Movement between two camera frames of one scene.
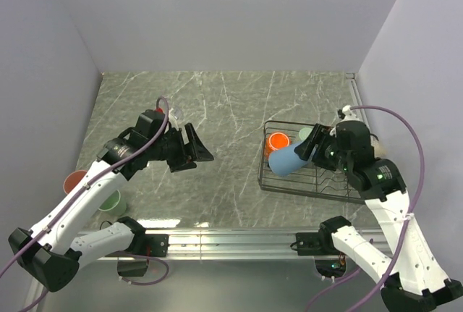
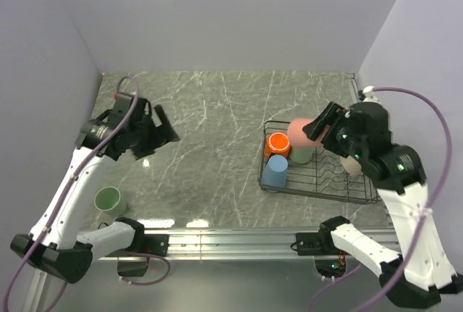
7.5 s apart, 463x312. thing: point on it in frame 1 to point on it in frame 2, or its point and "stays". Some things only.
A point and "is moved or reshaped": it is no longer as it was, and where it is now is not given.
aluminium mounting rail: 234,245 stays
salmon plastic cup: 71,179 is moved or reshaped
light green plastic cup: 113,205 stays
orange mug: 276,141 stays
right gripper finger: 319,135 to 332,114
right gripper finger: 305,149 to 314,128
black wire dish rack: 315,180 stays
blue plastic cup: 285,161 to 273,176
